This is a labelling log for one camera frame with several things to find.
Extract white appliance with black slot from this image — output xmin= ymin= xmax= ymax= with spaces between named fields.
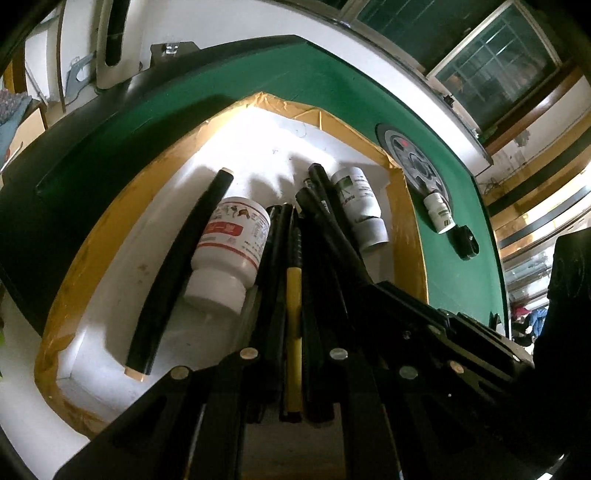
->
xmin=93 ymin=0 xmax=141 ymax=94

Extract yellow and black pen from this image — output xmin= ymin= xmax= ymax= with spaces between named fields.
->
xmin=278 ymin=228 xmax=306 ymax=424

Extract grey metal bracket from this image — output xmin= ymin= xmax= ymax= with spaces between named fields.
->
xmin=64 ymin=52 xmax=99 ymax=101

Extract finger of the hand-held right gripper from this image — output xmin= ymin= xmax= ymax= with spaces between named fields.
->
xmin=364 ymin=290 xmax=514 ymax=385
xmin=373 ymin=281 xmax=535 ymax=371

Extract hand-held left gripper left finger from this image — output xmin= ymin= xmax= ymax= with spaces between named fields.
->
xmin=53 ymin=344 xmax=264 ymax=480

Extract window with grille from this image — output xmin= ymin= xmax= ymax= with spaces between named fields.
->
xmin=426 ymin=0 xmax=567 ymax=126
xmin=341 ymin=0 xmax=468 ymax=71

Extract bundle of black pens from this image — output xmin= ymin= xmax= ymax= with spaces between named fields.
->
xmin=247 ymin=162 xmax=376 ymax=425

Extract round black table control disc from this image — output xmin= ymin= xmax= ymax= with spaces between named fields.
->
xmin=375 ymin=123 xmax=448 ymax=198

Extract small white bottle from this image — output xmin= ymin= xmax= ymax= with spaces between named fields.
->
xmin=423 ymin=192 xmax=458 ymax=234

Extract white foam box yellow tape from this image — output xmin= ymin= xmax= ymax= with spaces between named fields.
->
xmin=34 ymin=91 xmax=431 ymax=440

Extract white bottle green label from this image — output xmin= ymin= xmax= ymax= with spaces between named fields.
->
xmin=331 ymin=166 xmax=390 ymax=253

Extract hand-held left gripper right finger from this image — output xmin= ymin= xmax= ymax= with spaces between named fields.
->
xmin=321 ymin=344 xmax=555 ymax=480

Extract grey patterned cloth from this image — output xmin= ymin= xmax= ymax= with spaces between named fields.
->
xmin=0 ymin=89 xmax=34 ymax=155

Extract small black round object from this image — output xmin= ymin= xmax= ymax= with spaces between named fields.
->
xmin=454 ymin=225 xmax=482 ymax=261

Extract long black stick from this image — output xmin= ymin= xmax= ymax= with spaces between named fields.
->
xmin=124 ymin=166 xmax=236 ymax=384

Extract large white bottle red label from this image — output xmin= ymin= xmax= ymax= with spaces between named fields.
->
xmin=184 ymin=196 xmax=272 ymax=318

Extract cardboard box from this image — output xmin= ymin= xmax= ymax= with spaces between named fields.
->
xmin=0 ymin=98 xmax=48 ymax=169

